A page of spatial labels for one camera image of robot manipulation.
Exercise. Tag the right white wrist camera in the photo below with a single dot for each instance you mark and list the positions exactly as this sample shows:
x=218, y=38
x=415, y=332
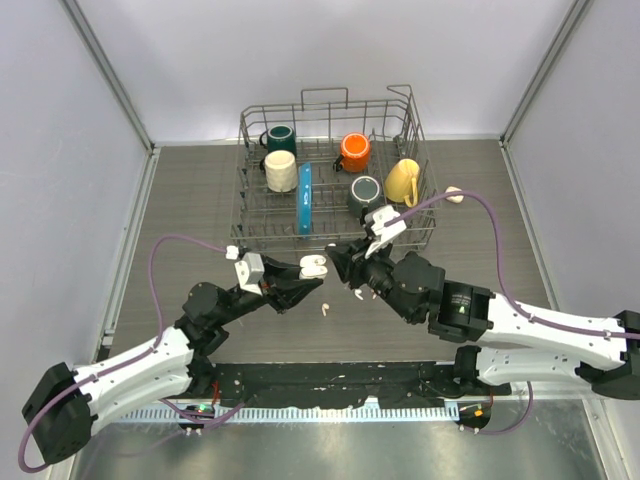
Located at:
x=383, y=226

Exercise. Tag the blue plate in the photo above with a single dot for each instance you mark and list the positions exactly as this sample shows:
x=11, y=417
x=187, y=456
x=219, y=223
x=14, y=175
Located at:
x=304, y=200

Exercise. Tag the grey mug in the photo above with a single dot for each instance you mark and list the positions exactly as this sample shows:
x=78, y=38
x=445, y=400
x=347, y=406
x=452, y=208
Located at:
x=365, y=195

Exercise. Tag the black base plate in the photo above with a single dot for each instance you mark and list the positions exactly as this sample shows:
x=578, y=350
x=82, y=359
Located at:
x=343, y=385

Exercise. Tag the orange mug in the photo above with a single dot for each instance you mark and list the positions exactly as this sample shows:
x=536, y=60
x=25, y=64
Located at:
x=355, y=153

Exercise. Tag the beige earbud case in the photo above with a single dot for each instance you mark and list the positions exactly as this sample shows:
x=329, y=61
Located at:
x=453, y=195

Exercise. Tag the yellow mug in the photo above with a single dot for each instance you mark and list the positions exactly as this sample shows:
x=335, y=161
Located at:
x=401, y=184

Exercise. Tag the grey wire dish rack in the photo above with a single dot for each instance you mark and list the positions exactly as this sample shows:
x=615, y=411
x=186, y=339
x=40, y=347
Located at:
x=266, y=221

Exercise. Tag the white slotted cable duct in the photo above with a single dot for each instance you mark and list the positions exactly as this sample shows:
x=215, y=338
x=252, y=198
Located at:
x=370, y=411

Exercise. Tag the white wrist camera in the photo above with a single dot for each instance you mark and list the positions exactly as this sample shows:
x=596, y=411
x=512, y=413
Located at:
x=383, y=226
x=249, y=268

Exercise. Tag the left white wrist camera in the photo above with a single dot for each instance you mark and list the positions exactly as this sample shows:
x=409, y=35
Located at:
x=249, y=268

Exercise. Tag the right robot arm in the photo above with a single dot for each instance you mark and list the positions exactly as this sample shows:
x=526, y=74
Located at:
x=501, y=341

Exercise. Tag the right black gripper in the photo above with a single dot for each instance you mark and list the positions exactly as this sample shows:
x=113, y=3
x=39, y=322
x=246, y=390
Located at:
x=351, y=263

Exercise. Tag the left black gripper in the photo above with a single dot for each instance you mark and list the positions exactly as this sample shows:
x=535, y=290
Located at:
x=281, y=295

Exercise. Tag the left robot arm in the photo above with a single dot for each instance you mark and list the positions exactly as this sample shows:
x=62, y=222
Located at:
x=69, y=406

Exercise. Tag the dark green mug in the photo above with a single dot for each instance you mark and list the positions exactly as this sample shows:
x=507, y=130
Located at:
x=279, y=137

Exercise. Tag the cream textured mug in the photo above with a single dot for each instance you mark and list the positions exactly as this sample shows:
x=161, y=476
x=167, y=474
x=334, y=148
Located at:
x=281, y=171

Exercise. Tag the white earbud charging case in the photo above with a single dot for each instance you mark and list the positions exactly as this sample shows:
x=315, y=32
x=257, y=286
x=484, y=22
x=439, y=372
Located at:
x=313, y=267

